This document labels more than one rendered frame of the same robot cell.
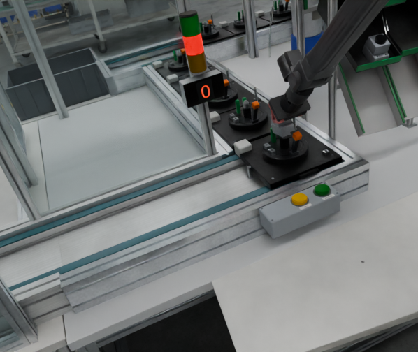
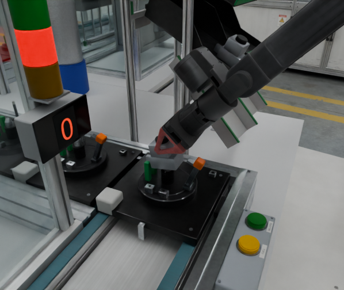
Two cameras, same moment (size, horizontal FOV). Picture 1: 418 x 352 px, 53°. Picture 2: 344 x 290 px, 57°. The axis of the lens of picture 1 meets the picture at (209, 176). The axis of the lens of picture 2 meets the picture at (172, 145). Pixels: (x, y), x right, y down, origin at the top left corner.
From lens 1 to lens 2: 0.75 m
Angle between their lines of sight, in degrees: 41
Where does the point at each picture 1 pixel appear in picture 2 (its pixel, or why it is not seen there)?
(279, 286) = not seen: outside the picture
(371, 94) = not seen: hidden behind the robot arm
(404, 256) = not seen: outside the picture
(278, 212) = (245, 277)
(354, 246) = (310, 273)
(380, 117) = (233, 123)
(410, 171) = (263, 169)
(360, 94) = not seen: hidden behind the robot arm
